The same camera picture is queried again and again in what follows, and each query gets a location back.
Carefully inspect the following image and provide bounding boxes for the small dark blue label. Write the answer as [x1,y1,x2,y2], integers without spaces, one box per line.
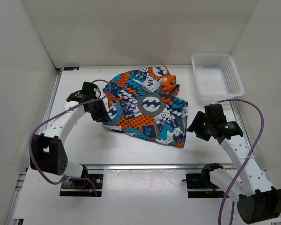
[63,67,80,71]

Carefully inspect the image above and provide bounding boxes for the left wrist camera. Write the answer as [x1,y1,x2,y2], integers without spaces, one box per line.
[80,82,101,100]

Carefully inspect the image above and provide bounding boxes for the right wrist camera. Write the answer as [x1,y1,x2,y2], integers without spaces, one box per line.
[204,104,227,124]

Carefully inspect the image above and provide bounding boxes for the aluminium frame rail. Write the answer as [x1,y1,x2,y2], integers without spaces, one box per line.
[4,67,281,225]

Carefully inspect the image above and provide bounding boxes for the white plastic mesh basket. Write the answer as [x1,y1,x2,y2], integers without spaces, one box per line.
[191,53,244,104]

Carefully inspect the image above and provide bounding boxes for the colourful patterned shorts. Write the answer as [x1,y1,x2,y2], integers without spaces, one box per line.
[103,66,188,148]

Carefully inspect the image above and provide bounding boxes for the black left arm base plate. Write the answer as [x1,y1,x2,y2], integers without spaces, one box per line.
[59,173,104,197]

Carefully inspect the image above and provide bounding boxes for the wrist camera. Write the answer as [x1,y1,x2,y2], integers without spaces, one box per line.
[204,104,227,124]
[80,82,101,100]

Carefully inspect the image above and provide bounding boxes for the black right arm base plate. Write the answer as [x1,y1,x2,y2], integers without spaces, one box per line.
[182,173,224,199]

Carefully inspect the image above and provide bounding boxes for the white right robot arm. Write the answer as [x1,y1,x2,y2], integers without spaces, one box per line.
[187,111,281,224]

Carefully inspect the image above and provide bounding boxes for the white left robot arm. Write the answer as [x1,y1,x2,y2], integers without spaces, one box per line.
[29,91,107,188]

